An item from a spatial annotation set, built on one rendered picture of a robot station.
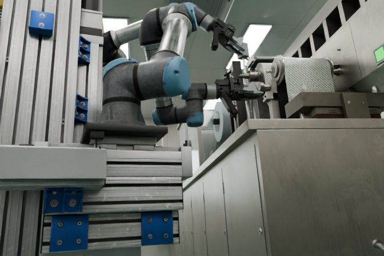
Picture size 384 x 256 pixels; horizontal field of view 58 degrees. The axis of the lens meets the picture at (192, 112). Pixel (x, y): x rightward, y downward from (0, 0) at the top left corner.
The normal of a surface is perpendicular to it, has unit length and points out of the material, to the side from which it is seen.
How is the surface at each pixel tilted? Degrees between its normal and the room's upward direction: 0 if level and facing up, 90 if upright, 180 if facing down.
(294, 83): 90
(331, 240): 90
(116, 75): 88
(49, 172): 90
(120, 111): 72
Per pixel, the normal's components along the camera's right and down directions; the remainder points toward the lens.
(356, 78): -0.99, 0.00
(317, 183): 0.16, -0.33
